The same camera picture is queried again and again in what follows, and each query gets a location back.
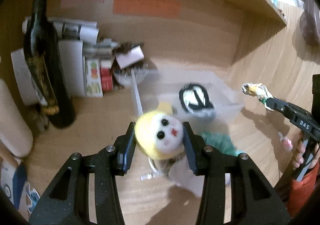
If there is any white patterned fabric piece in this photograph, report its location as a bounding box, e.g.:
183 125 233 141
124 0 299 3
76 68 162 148
241 83 273 111

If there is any green knitted cloth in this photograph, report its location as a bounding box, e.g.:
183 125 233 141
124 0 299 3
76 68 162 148
200 132 242 156

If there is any yellow white felt doll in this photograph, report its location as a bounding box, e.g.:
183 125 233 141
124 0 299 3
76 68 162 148
134 110 184 160

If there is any person's right hand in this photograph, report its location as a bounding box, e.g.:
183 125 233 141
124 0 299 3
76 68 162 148
292 131 320 169

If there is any pink white small toy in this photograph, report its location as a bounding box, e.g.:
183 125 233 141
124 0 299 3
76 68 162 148
278 132 293 152

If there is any cream mug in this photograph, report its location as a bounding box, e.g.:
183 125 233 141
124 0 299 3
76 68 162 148
0 79 33 158

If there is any clear plastic storage box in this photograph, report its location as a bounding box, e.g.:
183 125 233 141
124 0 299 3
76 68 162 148
130 68 244 124

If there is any fruit pattern carton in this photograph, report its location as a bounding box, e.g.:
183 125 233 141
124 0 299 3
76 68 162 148
85 58 103 97

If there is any red box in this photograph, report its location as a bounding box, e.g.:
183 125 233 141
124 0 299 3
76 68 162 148
100 60 113 92

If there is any white upright book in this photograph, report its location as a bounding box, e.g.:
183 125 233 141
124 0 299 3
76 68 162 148
59 40 86 97

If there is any small white cardboard box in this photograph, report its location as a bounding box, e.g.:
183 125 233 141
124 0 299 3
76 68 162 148
116 46 144 70

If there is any dark wine bottle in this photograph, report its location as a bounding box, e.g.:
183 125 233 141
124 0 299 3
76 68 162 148
23 0 75 129

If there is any stack of newspapers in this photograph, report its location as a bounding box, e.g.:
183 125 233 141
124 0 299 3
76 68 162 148
22 16 120 57

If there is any orange sticky note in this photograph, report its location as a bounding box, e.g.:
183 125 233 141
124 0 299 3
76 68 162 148
113 0 182 19

